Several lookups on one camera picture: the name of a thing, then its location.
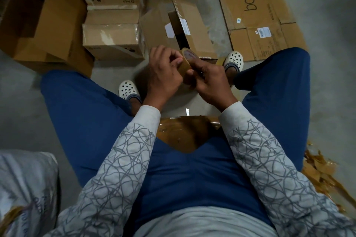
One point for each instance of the person's left hand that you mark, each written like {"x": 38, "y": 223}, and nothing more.
{"x": 162, "y": 78}

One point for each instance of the brown cardboard sheet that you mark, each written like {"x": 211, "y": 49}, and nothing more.
{"x": 256, "y": 12}

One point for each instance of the person's blue trousers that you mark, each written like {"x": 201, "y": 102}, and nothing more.
{"x": 78, "y": 112}

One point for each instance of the person's white clog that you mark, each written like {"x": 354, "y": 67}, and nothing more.
{"x": 128, "y": 88}
{"x": 234, "y": 59}

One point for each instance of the crumpled brown tape scraps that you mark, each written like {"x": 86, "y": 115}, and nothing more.
{"x": 325, "y": 178}

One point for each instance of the white woven sack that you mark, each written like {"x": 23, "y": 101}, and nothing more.
{"x": 25, "y": 189}

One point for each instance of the person's left white clog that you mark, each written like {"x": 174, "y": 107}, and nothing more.
{"x": 128, "y": 88}

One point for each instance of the person's right forearm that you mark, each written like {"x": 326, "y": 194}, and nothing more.
{"x": 283, "y": 173}

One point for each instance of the brown packing tape roll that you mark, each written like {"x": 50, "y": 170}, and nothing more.
{"x": 186, "y": 60}

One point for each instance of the person's grey shirt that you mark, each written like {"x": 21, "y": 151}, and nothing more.
{"x": 206, "y": 223}

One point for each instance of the person's right white clog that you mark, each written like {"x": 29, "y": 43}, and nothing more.
{"x": 234, "y": 59}

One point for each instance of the person's right hand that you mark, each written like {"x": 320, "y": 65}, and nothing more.
{"x": 214, "y": 84}

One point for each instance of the large black-label cardboard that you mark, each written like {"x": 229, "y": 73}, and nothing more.
{"x": 55, "y": 28}

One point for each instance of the person's left forearm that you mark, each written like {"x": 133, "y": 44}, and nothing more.
{"x": 105, "y": 184}

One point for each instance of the small cardboard box being taped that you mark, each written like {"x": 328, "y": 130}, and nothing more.
{"x": 111, "y": 34}
{"x": 194, "y": 28}

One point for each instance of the brown plastic-wrapped stool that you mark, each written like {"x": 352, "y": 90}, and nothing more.
{"x": 186, "y": 133}

